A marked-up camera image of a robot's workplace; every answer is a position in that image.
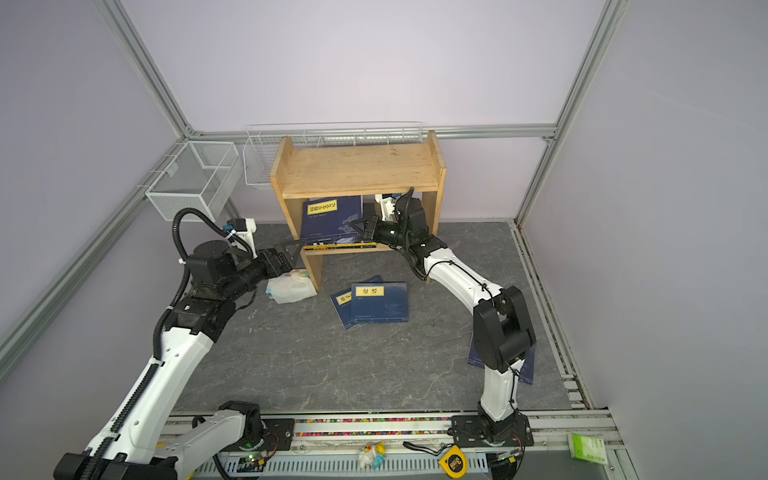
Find blue folder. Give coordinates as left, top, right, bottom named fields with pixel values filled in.
left=467, top=337, right=536, bottom=385
left=330, top=275, right=385, bottom=330
left=350, top=282, right=409, bottom=324
left=300, top=196, right=363, bottom=243

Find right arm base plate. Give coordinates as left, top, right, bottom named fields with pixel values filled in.
left=448, top=412, right=535, bottom=448

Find dark wolf cover book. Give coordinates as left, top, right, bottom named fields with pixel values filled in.
left=304, top=237, right=375, bottom=247

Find aluminium rail with cable duct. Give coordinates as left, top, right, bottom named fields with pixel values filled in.
left=107, top=407, right=640, bottom=480

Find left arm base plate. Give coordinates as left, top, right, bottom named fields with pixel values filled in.
left=222, top=418, right=296, bottom=453

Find small colourful toy figure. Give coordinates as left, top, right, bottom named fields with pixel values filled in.
left=357, top=443, right=387, bottom=470

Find blue folder front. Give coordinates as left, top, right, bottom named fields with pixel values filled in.
left=300, top=196, right=363, bottom=243

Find white tissue pack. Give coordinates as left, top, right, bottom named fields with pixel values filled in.
left=266, top=269, right=317, bottom=304

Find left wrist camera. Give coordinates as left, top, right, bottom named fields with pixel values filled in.
left=224, top=218, right=257, bottom=255

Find yellow tape measure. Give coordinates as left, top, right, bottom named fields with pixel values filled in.
left=438, top=445, right=468, bottom=479

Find green white small box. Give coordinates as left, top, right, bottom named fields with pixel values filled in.
left=568, top=433, right=608, bottom=465

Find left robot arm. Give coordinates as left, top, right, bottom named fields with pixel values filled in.
left=53, top=207, right=304, bottom=479

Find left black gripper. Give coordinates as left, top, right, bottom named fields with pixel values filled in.
left=221, top=240, right=302, bottom=301

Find white mesh box basket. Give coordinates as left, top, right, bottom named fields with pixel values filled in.
left=145, top=141, right=244, bottom=221

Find white wire rack basket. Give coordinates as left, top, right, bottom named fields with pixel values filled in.
left=242, top=121, right=427, bottom=189

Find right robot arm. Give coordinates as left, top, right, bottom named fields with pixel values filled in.
left=351, top=191, right=537, bottom=449

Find black book gold title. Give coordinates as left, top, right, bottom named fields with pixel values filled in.
left=304, top=243, right=377, bottom=252

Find wooden two-tier shelf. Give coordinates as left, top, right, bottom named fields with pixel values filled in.
left=269, top=130, right=448, bottom=292

